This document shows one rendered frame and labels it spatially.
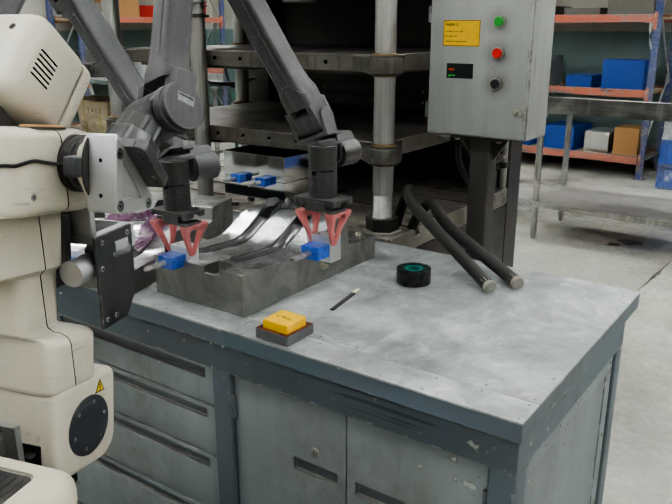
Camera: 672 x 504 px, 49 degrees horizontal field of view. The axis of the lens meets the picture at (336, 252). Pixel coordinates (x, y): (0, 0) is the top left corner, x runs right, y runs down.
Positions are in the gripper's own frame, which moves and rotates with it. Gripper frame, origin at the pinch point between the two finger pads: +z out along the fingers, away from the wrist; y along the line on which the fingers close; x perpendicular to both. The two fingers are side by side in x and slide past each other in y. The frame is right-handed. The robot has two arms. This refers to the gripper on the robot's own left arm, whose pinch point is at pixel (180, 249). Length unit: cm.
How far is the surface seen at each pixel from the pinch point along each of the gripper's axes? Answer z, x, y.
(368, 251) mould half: 9.1, -45.3, -19.1
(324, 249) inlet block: -2.9, -9.6, -31.5
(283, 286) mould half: 8.1, -11.2, -19.1
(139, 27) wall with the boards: -40, -574, 682
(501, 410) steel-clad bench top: 11, 7, -77
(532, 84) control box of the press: -30, -88, -43
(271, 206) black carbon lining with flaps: -2.6, -32.2, 1.4
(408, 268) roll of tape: 8, -37, -35
